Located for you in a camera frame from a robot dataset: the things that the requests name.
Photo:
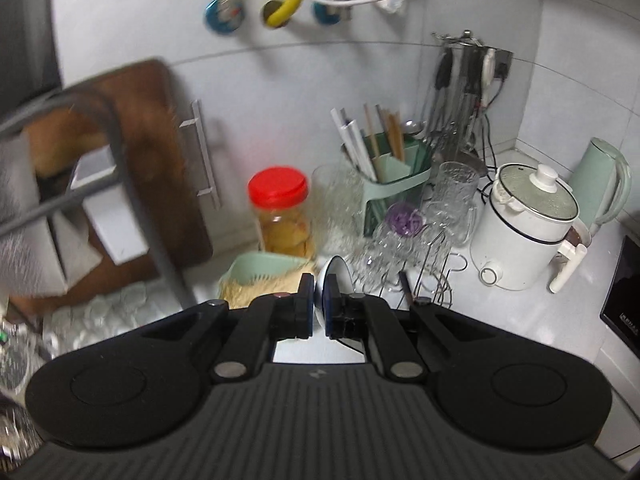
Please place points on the teal wall valve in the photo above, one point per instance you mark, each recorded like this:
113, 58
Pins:
330, 10

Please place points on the pale green electric kettle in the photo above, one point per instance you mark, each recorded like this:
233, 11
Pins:
597, 185

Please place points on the dark grey knife rack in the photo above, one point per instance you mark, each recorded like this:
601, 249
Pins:
147, 220

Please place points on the green plastic basket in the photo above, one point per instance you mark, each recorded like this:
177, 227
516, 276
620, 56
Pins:
260, 267

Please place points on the plastic jar red lid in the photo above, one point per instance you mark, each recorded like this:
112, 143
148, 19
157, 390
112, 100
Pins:
280, 220

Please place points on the enoki mushrooms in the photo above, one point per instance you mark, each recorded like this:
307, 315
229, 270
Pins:
250, 292

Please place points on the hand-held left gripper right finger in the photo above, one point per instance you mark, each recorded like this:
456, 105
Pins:
331, 310

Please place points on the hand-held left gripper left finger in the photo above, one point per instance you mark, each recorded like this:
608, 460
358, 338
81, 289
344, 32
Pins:
306, 310

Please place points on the bundle of mixed chopsticks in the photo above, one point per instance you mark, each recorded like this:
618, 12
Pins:
350, 140

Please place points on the steel cleaver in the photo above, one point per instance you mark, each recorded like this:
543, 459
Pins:
25, 240

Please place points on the white electric cooking pot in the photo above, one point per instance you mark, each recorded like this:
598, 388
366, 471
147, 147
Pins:
510, 250

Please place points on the green utensil holder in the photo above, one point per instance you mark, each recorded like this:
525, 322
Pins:
400, 180

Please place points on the textured glass mug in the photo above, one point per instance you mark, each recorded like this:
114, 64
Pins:
335, 210
457, 195

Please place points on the white ceramic spoon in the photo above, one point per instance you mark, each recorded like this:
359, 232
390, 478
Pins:
334, 270

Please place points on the blue wall valve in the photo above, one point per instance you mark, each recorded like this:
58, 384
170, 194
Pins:
223, 16

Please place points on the purple cup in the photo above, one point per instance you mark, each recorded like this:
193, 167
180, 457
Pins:
405, 220

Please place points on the clear drinking glass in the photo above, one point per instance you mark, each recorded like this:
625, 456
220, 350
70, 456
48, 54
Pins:
65, 330
142, 300
102, 312

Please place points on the wall socket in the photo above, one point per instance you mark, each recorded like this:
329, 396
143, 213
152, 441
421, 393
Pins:
502, 65

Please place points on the row of hanging kitchen utensils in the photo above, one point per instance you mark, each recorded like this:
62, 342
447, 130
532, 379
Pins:
465, 75

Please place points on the wooden cutting board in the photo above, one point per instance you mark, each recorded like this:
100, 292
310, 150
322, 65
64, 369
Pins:
165, 160

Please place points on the white rack container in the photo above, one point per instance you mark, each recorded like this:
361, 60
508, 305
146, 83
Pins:
110, 210

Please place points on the black induction cooktop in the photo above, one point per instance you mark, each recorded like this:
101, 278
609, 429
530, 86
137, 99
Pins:
625, 300

